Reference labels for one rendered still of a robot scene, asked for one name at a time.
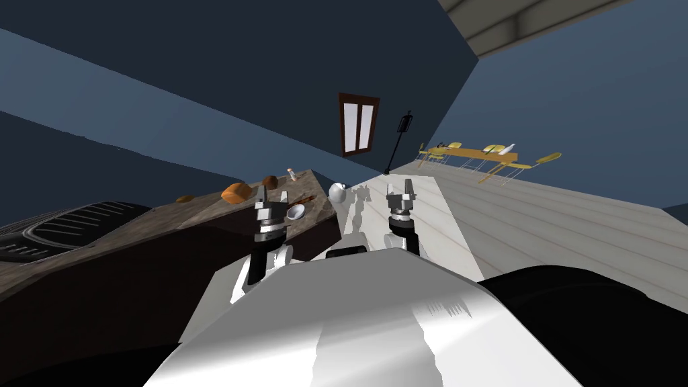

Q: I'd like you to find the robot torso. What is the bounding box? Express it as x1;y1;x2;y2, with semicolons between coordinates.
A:
142;244;585;387

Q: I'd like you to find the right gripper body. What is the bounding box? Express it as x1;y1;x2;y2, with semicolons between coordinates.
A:
386;193;418;216

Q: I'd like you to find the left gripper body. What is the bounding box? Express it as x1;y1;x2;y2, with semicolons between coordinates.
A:
253;200;291;226

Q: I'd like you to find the orange bread loaf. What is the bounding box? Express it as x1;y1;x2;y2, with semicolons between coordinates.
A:
220;182;254;206

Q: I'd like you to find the dark brown counter cabinet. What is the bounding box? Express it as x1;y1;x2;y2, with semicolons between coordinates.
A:
0;206;343;386

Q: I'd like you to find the yellow dining table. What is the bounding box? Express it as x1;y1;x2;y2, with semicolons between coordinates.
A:
429;140;520;174

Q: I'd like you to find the brown framed window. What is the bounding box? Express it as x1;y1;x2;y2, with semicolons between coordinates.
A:
338;92;382;159

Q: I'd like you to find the black floor lamp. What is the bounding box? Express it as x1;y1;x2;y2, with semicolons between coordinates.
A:
382;110;415;176

